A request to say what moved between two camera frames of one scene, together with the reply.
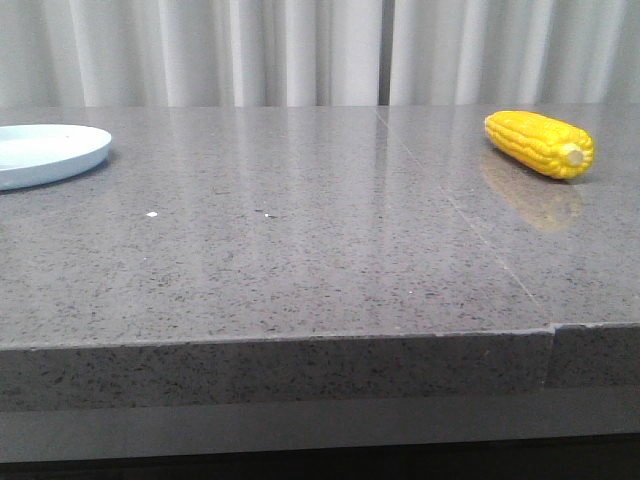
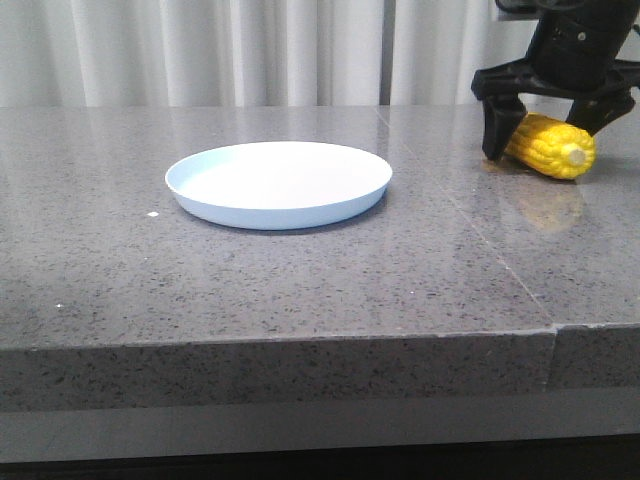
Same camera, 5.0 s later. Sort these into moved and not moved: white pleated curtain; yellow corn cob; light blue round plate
Moved: light blue round plate
Not moved: white pleated curtain; yellow corn cob
